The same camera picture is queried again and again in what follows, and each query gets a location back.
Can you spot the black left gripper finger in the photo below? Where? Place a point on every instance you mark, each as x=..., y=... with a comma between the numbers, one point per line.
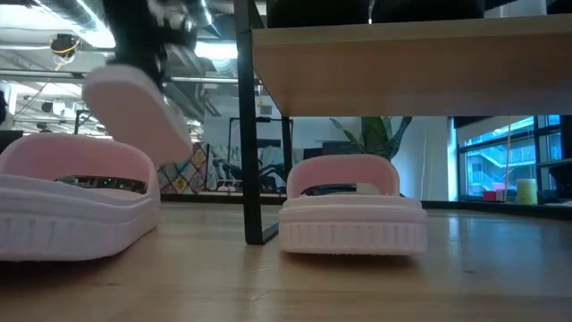
x=160, y=67

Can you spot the pink slide sandal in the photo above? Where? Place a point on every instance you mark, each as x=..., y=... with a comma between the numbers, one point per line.
x=134, y=116
x=353, y=223
x=67, y=223

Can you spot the black slide sandal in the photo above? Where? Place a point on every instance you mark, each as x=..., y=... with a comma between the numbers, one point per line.
x=424, y=11
x=317, y=13

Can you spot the black background robot arm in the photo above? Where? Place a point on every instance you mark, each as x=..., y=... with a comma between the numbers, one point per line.
x=228, y=172

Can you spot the wooden shelf with black legs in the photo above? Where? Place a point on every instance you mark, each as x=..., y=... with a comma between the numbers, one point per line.
x=402, y=76

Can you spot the silver horizontal pipe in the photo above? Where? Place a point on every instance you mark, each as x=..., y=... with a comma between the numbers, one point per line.
x=201, y=79

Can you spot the black hanging ceiling device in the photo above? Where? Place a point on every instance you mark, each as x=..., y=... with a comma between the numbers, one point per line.
x=64, y=44

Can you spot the colourful patchwork quilt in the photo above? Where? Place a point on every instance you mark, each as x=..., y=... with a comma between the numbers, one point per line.
x=187, y=179

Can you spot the black rectangular panel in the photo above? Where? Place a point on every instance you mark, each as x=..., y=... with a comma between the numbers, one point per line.
x=9, y=138

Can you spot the black background monitor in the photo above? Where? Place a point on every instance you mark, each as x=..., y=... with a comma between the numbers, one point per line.
x=339, y=149

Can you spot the green plant in white pot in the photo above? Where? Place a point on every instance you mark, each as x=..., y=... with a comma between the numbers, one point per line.
x=375, y=138

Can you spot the red box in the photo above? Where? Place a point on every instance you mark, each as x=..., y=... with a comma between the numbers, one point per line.
x=489, y=196

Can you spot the white hanging box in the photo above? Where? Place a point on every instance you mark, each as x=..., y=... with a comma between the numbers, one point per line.
x=514, y=8

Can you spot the yellow green cylinder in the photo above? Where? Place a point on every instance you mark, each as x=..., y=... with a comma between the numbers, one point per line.
x=526, y=192

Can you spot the black metal rack frame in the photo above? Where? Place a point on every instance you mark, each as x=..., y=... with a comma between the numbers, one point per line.
x=266, y=119

